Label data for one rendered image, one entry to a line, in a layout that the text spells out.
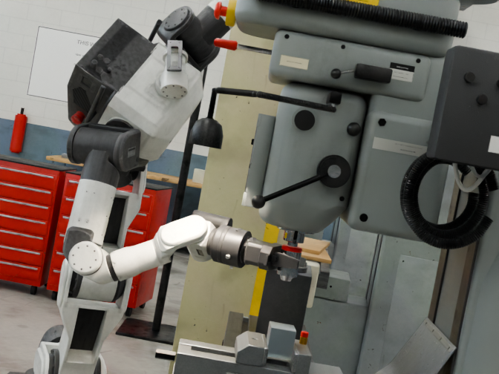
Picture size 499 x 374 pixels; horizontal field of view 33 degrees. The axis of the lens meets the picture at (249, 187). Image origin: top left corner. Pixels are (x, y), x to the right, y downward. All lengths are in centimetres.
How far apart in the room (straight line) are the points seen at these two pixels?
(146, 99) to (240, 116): 152
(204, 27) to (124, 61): 26
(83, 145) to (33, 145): 922
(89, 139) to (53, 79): 920
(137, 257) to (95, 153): 27
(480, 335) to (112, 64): 109
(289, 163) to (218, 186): 184
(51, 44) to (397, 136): 968
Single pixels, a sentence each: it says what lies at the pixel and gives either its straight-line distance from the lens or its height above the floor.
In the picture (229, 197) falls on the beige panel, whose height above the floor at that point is 123.
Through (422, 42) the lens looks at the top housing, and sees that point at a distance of 183.
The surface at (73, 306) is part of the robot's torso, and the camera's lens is 252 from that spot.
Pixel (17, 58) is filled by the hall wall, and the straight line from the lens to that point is 1141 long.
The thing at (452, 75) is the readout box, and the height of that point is 167.
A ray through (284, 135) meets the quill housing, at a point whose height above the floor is 151.
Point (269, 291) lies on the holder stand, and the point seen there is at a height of 111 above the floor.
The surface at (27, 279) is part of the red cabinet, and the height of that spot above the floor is 12.
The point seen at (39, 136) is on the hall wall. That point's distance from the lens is 1128.
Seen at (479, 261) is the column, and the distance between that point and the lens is 183.
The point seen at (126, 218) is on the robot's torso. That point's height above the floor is 120.
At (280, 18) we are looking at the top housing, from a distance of 181.
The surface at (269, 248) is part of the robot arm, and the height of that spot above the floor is 126.
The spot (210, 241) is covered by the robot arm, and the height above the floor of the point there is 124.
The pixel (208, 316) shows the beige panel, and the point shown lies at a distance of 372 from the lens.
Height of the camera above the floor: 148
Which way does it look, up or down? 3 degrees down
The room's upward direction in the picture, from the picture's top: 11 degrees clockwise
